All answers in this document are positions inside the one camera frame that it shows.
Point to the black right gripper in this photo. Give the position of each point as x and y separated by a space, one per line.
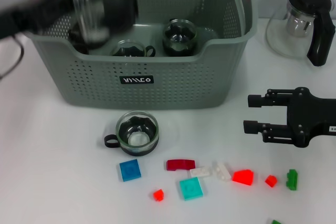
309 116

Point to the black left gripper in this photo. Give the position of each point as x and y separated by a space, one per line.
36 16

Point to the glass teacup black holder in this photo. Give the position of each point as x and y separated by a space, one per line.
131 51
179 45
151 140
118 3

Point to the grey perforated storage basket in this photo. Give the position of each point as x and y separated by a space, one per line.
157 90

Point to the black clay teapot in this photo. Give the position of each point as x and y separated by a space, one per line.
76 37

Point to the small black clay cup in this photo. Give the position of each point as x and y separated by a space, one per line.
82 49

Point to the large red sloped brick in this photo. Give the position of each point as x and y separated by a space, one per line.
242 177

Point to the small red brick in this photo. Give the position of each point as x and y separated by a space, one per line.
158 195
271 181

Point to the translucent white brick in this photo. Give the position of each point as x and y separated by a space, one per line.
221 171

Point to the green brick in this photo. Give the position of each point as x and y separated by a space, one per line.
275 222
292 180

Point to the white flat brick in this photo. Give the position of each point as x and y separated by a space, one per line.
200 172

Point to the dark red brick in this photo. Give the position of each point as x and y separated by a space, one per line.
178 165

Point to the teal square brick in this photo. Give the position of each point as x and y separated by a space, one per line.
191 188

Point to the blue square brick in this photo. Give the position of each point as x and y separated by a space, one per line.
130 170

